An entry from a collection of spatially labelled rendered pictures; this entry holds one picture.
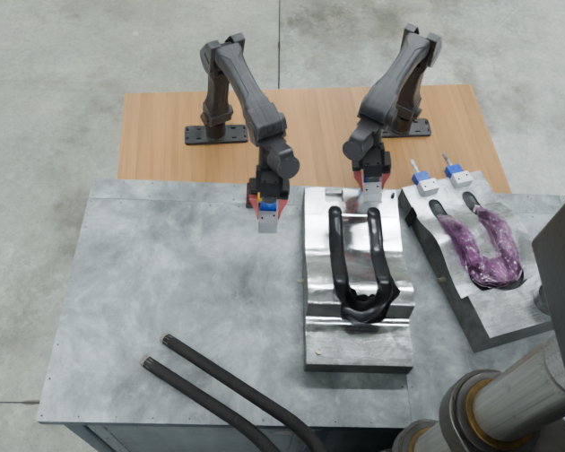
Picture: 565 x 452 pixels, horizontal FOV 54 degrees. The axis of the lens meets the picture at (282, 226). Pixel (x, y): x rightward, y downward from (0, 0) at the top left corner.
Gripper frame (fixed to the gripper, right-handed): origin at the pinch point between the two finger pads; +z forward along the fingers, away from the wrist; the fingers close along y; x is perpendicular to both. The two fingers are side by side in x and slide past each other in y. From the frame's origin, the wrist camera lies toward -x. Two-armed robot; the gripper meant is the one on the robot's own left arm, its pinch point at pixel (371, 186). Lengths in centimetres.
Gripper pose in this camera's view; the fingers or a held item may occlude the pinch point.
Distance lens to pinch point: 152.6
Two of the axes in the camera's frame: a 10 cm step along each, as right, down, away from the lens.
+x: 0.7, -6.4, 7.6
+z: 1.3, 7.6, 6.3
